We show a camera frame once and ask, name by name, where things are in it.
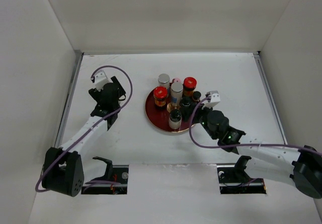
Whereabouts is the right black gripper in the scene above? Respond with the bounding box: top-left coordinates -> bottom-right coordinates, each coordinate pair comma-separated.
179,102 -> 218,140

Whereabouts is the black cap grinder bottle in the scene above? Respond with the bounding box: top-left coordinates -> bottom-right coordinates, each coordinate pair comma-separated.
169,109 -> 182,130
180,96 -> 192,108

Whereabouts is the black cap brown spice bottle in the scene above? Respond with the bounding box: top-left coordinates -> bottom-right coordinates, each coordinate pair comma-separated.
192,91 -> 201,102

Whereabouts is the white lid spice jar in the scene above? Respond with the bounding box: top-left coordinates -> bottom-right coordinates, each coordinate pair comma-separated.
171,82 -> 183,107

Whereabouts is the red lid sauce jar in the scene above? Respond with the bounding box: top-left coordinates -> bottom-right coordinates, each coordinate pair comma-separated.
183,77 -> 197,97
153,86 -> 168,108

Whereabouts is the silver lid blue label jar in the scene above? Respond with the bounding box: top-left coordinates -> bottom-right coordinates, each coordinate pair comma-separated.
158,73 -> 170,89

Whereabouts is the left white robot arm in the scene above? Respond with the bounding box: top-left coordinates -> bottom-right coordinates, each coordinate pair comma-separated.
38,72 -> 126,197

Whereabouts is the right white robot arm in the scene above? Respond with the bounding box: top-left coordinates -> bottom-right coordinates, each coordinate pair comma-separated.
180,99 -> 321,199

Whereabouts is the red round tray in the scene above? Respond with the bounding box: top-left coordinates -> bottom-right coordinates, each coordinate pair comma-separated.
145,90 -> 189,132

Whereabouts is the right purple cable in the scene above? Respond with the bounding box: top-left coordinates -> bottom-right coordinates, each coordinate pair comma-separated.
188,96 -> 322,157

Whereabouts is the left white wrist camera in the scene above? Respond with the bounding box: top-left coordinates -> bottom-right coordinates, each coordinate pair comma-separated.
91,69 -> 109,91

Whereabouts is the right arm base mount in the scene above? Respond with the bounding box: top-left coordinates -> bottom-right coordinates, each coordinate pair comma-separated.
217,156 -> 266,194

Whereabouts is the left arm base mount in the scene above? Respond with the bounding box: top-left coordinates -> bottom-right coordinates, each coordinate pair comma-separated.
81,157 -> 129,195

